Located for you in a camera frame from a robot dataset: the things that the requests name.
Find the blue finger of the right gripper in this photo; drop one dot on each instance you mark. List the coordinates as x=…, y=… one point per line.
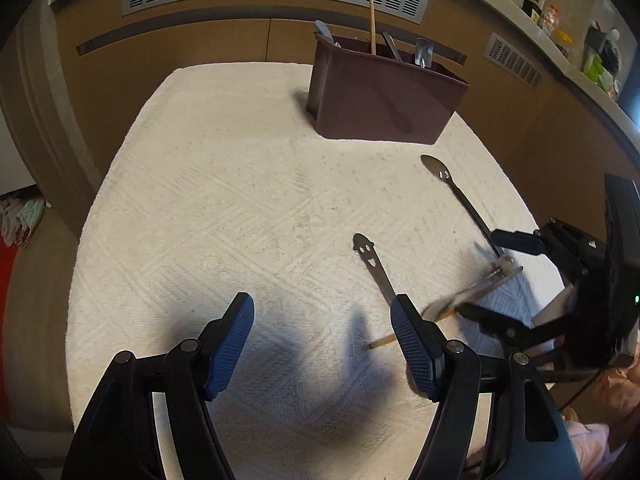
x=500, y=326
x=526, y=243

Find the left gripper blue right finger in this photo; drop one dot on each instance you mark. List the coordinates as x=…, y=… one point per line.
x=425, y=355

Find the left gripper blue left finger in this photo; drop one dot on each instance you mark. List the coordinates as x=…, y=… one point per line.
x=225, y=341

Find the smiley face metal spoon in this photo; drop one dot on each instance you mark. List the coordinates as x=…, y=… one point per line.
x=367, y=254

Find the textured handle metal spoon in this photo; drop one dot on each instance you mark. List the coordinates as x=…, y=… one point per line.
x=423, y=53

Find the wooden chopstick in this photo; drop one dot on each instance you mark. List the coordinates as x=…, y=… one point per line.
x=372, y=27
x=415, y=329

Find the pink sleeve forearm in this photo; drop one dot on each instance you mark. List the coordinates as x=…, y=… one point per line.
x=605, y=420

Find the white ball end spoon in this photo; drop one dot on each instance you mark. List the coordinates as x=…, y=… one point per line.
x=497, y=274

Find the brown plastic spoon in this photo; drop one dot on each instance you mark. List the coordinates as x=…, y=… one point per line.
x=440, y=171

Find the white textured table cloth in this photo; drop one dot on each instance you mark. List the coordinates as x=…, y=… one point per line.
x=222, y=186

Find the right cabinet vent grille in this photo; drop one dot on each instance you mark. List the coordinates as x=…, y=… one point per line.
x=510, y=59

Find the maroon plastic utensil caddy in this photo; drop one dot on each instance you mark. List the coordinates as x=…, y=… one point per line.
x=354, y=95

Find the red floor mat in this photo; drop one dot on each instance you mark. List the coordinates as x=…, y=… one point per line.
x=7, y=259

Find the black shovel handle utensil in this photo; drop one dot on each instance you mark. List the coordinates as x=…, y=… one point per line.
x=391, y=46

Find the light blue utensil handle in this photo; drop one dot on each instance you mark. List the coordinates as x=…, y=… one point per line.
x=322, y=29

